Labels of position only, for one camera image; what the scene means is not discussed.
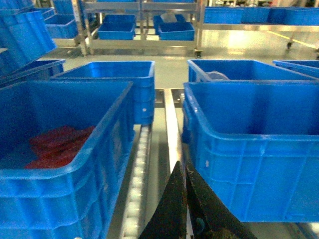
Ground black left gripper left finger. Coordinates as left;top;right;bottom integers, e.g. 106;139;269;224
139;161;187;239

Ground distant blue crate right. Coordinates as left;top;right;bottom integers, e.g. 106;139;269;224
153;14;195;41

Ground blue crate with red parts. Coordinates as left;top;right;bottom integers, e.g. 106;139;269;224
0;81;135;239

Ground red plastic parts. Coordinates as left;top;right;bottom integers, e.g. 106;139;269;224
24;125;95;169

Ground blue crate behind red-parts crate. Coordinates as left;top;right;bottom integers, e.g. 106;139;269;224
50;61;156;124

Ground stainless steel roller shelf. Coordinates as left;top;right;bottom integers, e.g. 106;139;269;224
107;89;188;239

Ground white roller track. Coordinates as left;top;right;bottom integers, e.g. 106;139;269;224
119;124;153;239

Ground large blue plastic crate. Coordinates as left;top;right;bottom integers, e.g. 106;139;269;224
183;80;319;223

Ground tilted blue crate upper left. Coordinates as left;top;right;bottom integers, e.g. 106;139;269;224
0;6;57;77

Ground distant blue crate left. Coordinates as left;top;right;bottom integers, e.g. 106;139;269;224
98;14;136;40

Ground distant blue crate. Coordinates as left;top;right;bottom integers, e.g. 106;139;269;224
153;14;195;41
98;14;136;40

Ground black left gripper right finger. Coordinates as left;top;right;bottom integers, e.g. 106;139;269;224
185;162;256;239

